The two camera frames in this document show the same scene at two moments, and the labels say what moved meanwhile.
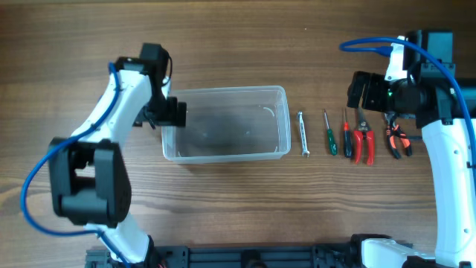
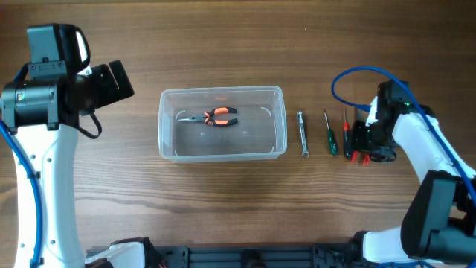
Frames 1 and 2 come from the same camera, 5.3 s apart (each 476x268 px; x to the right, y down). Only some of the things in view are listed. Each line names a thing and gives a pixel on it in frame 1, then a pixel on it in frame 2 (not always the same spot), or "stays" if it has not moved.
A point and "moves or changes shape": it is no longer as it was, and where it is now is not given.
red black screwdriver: x=348 y=138 stays
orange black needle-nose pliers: x=393 y=130 moves or changes shape
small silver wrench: x=305 y=146 stays
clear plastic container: x=230 y=124 stays
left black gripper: x=180 y=114 → x=112 y=83
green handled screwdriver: x=332 y=141 stays
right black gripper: x=370 y=91 → x=361 y=138
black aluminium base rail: x=241 y=256 stays
